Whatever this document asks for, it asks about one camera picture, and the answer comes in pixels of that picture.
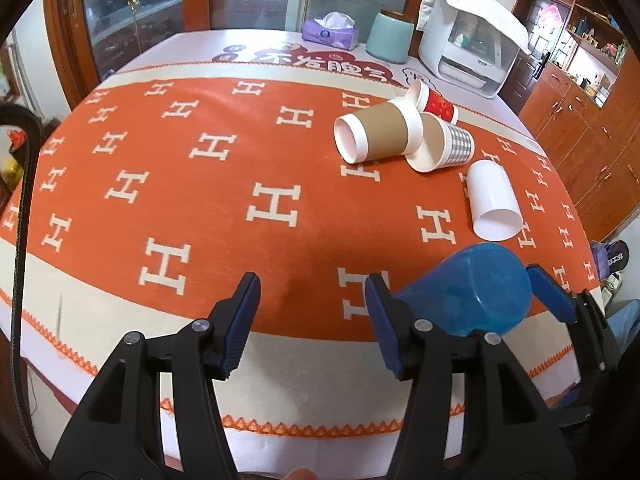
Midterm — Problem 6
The orange patterned blanket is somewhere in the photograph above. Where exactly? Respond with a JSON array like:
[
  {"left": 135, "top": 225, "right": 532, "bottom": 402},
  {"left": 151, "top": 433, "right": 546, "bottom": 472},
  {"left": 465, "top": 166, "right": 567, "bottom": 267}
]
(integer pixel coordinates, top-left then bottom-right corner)
[{"left": 0, "top": 62, "right": 605, "bottom": 436}]

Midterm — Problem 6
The wooden glass display cabinet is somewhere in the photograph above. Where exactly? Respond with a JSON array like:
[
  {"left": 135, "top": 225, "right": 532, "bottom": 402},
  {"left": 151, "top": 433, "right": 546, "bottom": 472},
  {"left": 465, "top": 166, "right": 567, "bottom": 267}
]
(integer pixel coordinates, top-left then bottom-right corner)
[{"left": 42, "top": 0, "right": 303, "bottom": 107}]

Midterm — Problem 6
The checkered paper cup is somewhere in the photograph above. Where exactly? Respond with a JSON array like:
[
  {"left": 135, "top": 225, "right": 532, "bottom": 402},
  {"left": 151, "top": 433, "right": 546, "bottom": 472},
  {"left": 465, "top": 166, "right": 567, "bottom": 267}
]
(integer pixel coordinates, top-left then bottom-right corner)
[{"left": 404, "top": 112, "right": 476, "bottom": 174}]

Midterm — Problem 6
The orange patterned tablecloth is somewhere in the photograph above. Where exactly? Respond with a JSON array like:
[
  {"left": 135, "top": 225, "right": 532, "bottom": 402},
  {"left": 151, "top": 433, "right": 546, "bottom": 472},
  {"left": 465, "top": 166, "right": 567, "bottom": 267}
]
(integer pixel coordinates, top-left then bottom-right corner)
[{"left": 20, "top": 29, "right": 587, "bottom": 477}]

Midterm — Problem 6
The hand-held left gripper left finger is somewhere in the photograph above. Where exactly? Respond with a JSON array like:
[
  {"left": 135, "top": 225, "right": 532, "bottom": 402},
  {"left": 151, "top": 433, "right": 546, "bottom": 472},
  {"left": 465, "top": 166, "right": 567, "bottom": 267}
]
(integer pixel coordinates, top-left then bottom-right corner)
[{"left": 50, "top": 271, "right": 263, "bottom": 480}]

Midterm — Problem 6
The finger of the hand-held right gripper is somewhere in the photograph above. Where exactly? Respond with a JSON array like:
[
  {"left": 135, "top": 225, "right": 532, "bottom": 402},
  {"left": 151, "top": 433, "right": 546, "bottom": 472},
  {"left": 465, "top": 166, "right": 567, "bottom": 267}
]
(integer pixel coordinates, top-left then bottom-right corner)
[{"left": 526, "top": 264, "right": 623, "bottom": 378}]

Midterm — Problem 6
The white cloth cover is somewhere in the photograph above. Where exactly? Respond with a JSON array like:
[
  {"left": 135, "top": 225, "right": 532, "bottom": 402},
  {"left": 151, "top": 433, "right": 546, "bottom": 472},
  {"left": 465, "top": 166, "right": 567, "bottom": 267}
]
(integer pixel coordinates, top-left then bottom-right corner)
[{"left": 415, "top": 0, "right": 531, "bottom": 56}]

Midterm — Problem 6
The blue plastic cup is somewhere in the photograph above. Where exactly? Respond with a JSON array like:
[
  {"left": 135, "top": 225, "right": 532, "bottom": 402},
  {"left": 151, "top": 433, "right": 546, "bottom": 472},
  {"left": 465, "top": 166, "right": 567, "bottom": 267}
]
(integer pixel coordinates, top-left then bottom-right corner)
[{"left": 395, "top": 242, "right": 534, "bottom": 339}]

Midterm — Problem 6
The wooden wall shelf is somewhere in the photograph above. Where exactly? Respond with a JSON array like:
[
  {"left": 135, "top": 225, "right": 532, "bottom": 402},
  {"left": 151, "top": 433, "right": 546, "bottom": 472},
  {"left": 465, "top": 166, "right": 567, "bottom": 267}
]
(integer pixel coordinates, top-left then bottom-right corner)
[{"left": 564, "top": 0, "right": 637, "bottom": 111}]

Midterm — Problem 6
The wooden drawer cabinet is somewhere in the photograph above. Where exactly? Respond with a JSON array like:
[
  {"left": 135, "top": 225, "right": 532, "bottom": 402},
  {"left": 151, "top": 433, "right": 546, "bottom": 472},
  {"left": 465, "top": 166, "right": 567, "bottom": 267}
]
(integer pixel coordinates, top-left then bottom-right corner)
[{"left": 517, "top": 62, "right": 640, "bottom": 244}]

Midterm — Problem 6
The white countertop appliance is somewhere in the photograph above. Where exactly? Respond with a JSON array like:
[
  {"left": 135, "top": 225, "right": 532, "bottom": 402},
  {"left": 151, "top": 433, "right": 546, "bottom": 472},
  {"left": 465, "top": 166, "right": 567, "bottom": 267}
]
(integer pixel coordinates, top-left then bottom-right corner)
[{"left": 417, "top": 7, "right": 524, "bottom": 100}]

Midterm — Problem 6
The brown paper cup white lid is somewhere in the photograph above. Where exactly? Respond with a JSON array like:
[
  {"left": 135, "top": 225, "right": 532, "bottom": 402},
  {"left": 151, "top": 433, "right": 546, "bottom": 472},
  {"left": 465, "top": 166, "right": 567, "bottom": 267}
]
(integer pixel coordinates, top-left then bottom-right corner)
[{"left": 333, "top": 97, "right": 426, "bottom": 165}]

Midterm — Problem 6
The red paper cup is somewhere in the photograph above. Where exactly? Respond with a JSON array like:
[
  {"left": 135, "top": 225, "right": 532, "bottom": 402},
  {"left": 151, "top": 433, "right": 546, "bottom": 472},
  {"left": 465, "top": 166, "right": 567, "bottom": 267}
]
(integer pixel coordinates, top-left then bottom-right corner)
[{"left": 404, "top": 80, "right": 460, "bottom": 126}]

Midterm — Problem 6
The purple tissue box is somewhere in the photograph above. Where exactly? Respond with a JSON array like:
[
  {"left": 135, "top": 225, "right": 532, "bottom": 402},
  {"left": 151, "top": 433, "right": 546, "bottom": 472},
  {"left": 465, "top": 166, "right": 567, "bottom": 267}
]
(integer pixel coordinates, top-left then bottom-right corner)
[{"left": 301, "top": 11, "right": 361, "bottom": 52}]

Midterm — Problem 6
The teal canister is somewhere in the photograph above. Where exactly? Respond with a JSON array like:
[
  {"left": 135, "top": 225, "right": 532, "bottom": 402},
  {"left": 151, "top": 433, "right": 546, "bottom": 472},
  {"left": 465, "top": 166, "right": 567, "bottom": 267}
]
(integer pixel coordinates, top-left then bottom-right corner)
[{"left": 365, "top": 9, "right": 416, "bottom": 65}]

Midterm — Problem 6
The black cable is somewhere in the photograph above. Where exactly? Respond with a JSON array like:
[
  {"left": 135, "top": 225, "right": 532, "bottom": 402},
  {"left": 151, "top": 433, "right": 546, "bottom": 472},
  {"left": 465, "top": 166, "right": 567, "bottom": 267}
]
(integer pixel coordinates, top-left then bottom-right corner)
[{"left": 0, "top": 102, "right": 51, "bottom": 467}]

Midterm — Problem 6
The purple bag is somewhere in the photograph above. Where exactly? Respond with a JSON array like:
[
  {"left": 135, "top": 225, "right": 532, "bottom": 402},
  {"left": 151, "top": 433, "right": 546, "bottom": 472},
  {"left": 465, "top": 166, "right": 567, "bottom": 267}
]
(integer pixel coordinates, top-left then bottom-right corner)
[{"left": 590, "top": 240, "right": 632, "bottom": 282}]

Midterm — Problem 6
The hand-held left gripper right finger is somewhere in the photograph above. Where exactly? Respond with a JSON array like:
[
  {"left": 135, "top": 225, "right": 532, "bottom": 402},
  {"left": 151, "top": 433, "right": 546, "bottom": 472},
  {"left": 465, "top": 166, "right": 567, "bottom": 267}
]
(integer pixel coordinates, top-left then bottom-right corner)
[{"left": 364, "top": 271, "right": 577, "bottom": 480}]

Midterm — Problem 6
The brown wooden door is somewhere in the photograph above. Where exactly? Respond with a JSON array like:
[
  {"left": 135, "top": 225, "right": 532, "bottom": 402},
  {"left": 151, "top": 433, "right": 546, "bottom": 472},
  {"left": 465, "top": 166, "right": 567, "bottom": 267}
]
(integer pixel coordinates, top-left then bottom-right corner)
[{"left": 509, "top": 0, "right": 582, "bottom": 117}]

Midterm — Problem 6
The plain white cup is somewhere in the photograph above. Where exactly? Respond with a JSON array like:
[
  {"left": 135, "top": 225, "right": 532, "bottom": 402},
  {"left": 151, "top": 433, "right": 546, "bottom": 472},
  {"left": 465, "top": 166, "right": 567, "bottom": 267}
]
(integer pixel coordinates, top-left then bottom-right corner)
[{"left": 465, "top": 159, "right": 524, "bottom": 241}]

